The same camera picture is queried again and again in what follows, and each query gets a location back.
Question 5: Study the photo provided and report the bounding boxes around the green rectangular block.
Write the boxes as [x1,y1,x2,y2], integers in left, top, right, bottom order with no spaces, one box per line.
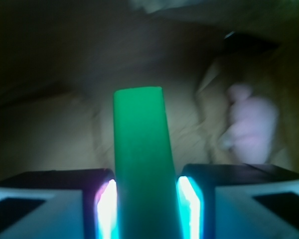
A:
[113,87,182,239]

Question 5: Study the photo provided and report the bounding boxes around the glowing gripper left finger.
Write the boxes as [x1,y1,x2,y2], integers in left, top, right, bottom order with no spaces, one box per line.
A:
[0,169,118,239]

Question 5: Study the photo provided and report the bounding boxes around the pink plush bunny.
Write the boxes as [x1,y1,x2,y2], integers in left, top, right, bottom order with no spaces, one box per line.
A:
[219,84,279,164]

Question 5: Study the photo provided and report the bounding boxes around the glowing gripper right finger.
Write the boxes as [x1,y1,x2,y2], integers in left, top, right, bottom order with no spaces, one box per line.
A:
[177,164,299,239]

